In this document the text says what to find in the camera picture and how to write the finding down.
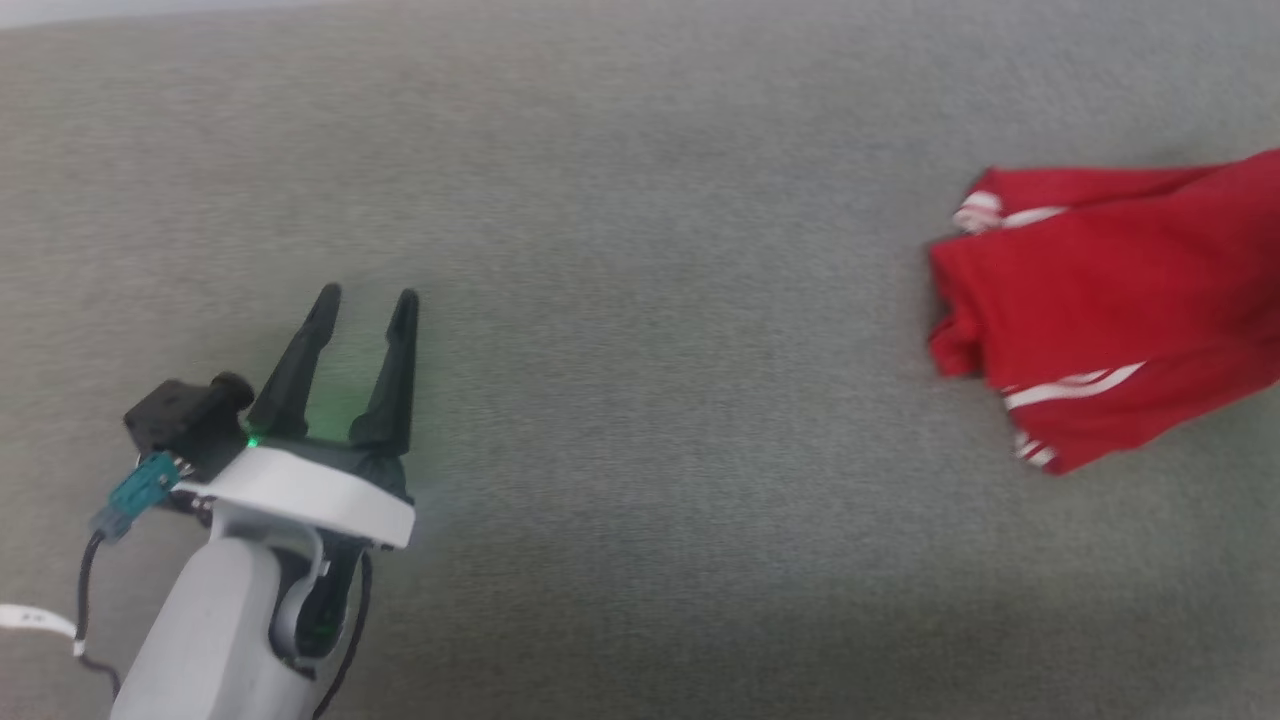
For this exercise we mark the red white basketball jersey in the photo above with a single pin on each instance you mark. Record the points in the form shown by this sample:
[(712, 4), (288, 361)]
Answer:
[(1100, 290)]

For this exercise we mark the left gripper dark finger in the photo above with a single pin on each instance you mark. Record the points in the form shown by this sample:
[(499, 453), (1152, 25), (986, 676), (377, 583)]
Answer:
[(395, 385), (295, 375)]

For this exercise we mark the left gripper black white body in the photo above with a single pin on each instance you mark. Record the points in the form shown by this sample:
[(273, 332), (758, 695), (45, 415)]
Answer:
[(310, 490)]

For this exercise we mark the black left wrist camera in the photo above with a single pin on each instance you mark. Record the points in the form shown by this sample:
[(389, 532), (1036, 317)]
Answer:
[(180, 415)]

